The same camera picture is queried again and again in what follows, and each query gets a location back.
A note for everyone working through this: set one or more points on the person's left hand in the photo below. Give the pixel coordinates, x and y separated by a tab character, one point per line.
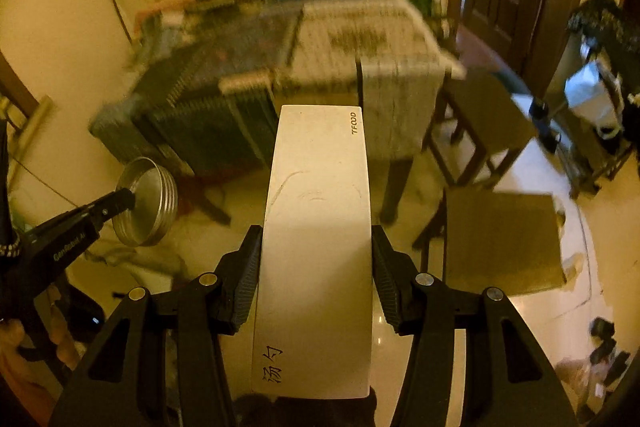
66	337

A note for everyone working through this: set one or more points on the round silver metal tin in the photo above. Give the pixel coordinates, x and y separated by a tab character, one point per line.
147	202

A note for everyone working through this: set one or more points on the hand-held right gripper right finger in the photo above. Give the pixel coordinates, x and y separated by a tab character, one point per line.
390	287

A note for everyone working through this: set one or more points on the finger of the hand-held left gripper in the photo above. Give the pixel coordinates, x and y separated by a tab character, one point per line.
107	204

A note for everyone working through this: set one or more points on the patchwork tablecloth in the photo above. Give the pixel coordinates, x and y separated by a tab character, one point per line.
310	37

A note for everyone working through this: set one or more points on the long white paper box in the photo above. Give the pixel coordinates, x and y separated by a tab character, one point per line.
320	232

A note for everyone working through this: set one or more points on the thin wooden stick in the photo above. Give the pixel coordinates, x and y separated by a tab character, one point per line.
116	4

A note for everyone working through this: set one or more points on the wooden stool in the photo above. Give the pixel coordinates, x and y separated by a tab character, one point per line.
500	242
480	117

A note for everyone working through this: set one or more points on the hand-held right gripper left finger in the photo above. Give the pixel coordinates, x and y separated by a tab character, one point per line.
245	287

